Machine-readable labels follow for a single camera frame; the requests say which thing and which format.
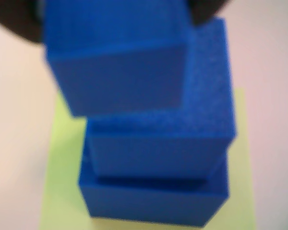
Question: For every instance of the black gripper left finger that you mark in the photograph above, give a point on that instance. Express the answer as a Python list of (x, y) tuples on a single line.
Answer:
[(19, 19)]

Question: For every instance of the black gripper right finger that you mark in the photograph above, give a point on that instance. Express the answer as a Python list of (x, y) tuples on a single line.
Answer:
[(206, 9)]

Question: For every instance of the small blue cube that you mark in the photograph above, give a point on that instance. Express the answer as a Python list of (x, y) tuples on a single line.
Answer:
[(206, 83)]

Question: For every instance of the tiny blue cube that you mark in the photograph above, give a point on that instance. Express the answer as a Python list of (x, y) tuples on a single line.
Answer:
[(117, 60)]

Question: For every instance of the green paper square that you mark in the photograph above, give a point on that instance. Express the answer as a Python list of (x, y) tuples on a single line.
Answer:
[(62, 167)]

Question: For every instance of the large blue cube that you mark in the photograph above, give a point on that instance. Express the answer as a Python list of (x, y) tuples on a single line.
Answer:
[(146, 203)]

